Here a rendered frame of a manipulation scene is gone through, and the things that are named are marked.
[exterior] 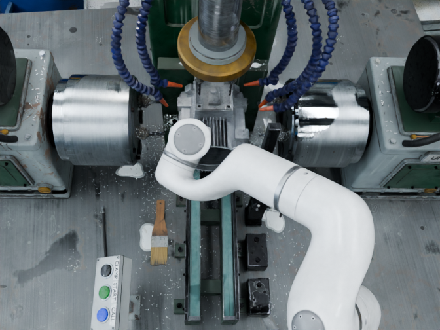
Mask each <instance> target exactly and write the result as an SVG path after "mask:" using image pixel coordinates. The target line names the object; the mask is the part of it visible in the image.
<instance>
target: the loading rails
mask: <svg viewBox="0 0 440 330"><path fill-rule="evenodd" d="M242 206H243V194H236V191H234V192H232V193H230V194H228V195H226V196H224V197H222V198H219V209H200V201H194V200H189V199H186V198H183V197H182V196H179V195H178V194H176V207H186V209H185V210H184V212H185V213H186V229H185V240H184V244H175V258H185V273H183V276H184V277H185V298H184V299H174V314H184V315H185V319H184V320H185V325H188V324H189V325H200V296H221V325H232V324H233V325H236V323H237V322H238V321H239V320H240V314H246V313H247V312H248V308H247V299H239V283H238V276H239V275H240V273H238V258H244V257H245V244H239V243H238V240H237V222H236V213H238V210H236V207H242ZM201 225H219V246H220V279H200V226H201ZM189 226H190V252H189Z"/></svg>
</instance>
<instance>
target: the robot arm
mask: <svg viewBox="0 0 440 330"><path fill-rule="evenodd" d="M210 145H211V128H210V127H207V126H206V125H205V124H204V123H203V122H201V121H199V120H197V119H192V118H188V119H181V120H180V121H178V122H177V123H175V124H174V125H173V126H172V127H171V128H170V132H169V136H168V142H167V145H166V148H165V150H164V152H163V154H162V156H161V158H160V161H159V163H158V165H157V167H156V172H155V177H156V180H157V181H158V182H159V183H160V184H161V185H163V186H164V187H166V188H167V189H169V190H171V191H172V192H174V193H176V194H178V195H179V196H182V197H183V198H186V199H189V200H194V201H210V200H216V199H218V198H222V197H224V196H226V195H228V194H230V193H233V192H234V191H237V190H241V191H243V192H245V193H246V194H248V195H250V196H252V197H254V198H256V199H257V200H259V201H261V202H262V203H264V204H266V205H267V206H270V207H271V208H273V209H275V210H276V211H278V212H280V213H282V214H284V215H286V216H287V217H289V218H291V219H292V220H294V221H296V222H298V223H300V224H302V225H304V226H305V227H307V228H308V229H309V230H310V232H311V234H312V238H311V242H310V245H309V248H308V251H307V252H306V255H305V257H304V260H303V262H302V264H301V266H300V268H299V270H298V273H297V275H296V277H295V279H294V281H293V284H292V286H291V290H290V293H289V298H288V303H287V326H288V330H377V329H378V326H379V324H380V318H381V310H380V305H379V303H378V301H377V299H376V298H375V296H374V295H373V294H372V293H371V292H370V291H369V290H368V289H367V288H366V287H365V286H363V285H361V283H362V281H363V279H364V277H365V275H366V272H367V270H368V268H369V265H370V262H371V259H372V256H373V250H374V244H375V229H374V223H373V217H372V215H371V211H370V209H369V207H368V205H367V204H366V202H365V201H364V200H363V199H362V198H361V197H360V196H359V195H358V194H356V193H355V192H353V191H351V190H350V189H347V188H346V187H343V186H342V185H339V184H338V183H335V182H334V181H331V180H329V179H327V178H325V177H323V176H320V175H318V174H316V173H314V172H311V171H310V170H307V169H306V168H303V167H301V166H299V165H297V164H294V163H292V162H290V161H288V160H286V159H284V158H281V157H279V156H277V155H274V154H272V153H270V152H268V151H266V150H264V149H262V148H259V147H257V146H254V145H251V144H247V143H246V144H241V145H239V146H237V147H236V148H235V149H234V150H233V151H232V152H231V153H230V154H229V155H228V157H227V158H226V159H224V161H223V162H222V163H221V164H220V165H219V166H218V167H217V168H216V169H215V170H214V171H213V172H212V173H211V174H210V175H208V176H206V177H205V178H202V179H199V180H196V179H195V178H194V177H193V174H194V171H195V170H196V167H197V165H198V163H199V161H200V159H201V158H202V157H203V156H204V155H205V154H206V153H207V152H208V149H209V148H210Z"/></svg>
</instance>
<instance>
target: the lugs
mask: <svg viewBox="0 0 440 330"><path fill-rule="evenodd" d="M185 93H186V94H188V95H191V94H193V84H191V83H190V84H188V85H187V86H185ZM239 93H240V87H239V86H237V85H235V84H233V85H232V94H233V95H237V94H239ZM241 144H242V143H241V142H239V141H237V140H236V141H233V142H231V148H232V150H234V149H235V148H236V147H237V146H239V145H241Z"/></svg>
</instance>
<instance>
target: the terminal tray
mask: <svg viewBox="0 0 440 330"><path fill-rule="evenodd" d="M205 82H206V83H205ZM204 83H205V84H204ZM222 86H223V87H222ZM201 87H202V88H201V89H202V90H203V91H202V90H201V91H200V93H201V95H200V96H199V94H198V93H199V90H198V89H199V86H198V83H197V82H196V81H195V77H194V81H193V118H194V119H197V120H200V121H203V118H204V120H206V118H207V120H209V119H210V117H211V120H213V117H214V120H216V118H217V120H219V119H220V118H221V120H223V118H224V121H226V120H227V122H230V123H231V121H232V119H233V111H234V110H233V95H232V91H231V96H229V91H228V90H230V84H229V83H228V82H208V81H204V82H203V83H202V84H201ZM220 87H221V88H220ZM220 91H221V92H220ZM204 93H205V94H204ZM207 94H208V95H207ZM202 98H203V100H202ZM207 98H208V99H207ZM225 99H226V100H225ZM227 101H228V102H227ZM199 102H200V103H199ZM228 103H229V104H228ZM203 104H204V105H203ZM208 105H210V106H208ZM215 106H216V108H217V109H216V108H214V107H215ZM218 106H219V107H218ZM224 107H225V108H224Z"/></svg>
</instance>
